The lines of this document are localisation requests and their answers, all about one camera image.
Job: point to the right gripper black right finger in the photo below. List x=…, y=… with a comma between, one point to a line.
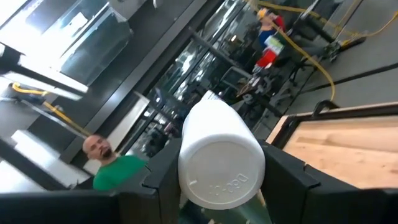
x=311, y=205

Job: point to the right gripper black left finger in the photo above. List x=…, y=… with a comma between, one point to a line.
x=93, y=208

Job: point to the white pill bottle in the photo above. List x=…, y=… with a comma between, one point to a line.
x=220, y=168

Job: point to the black aluminium table frame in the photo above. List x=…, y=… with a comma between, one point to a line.
x=290, y=124

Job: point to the black frame clamp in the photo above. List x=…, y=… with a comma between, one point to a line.
x=320, y=105

